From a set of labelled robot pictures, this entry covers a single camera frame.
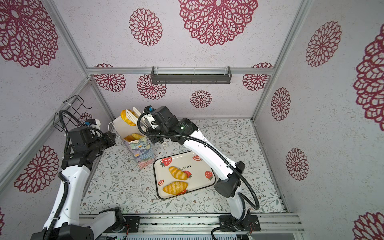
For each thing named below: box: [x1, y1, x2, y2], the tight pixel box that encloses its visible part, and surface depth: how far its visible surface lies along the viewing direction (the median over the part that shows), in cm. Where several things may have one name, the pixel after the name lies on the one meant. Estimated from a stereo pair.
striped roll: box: [168, 166, 188, 181], surface depth 90 cm
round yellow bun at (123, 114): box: [120, 109, 137, 126], surface depth 72 cm
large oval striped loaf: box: [162, 181, 189, 195], surface depth 83 cm
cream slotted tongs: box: [126, 106, 142, 125], surface depth 70 cm
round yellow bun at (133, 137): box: [123, 133, 144, 142], surface depth 97 cm
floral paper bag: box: [112, 116, 155, 170], surface depth 84 cm
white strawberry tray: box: [153, 151, 216, 200], surface depth 91 cm
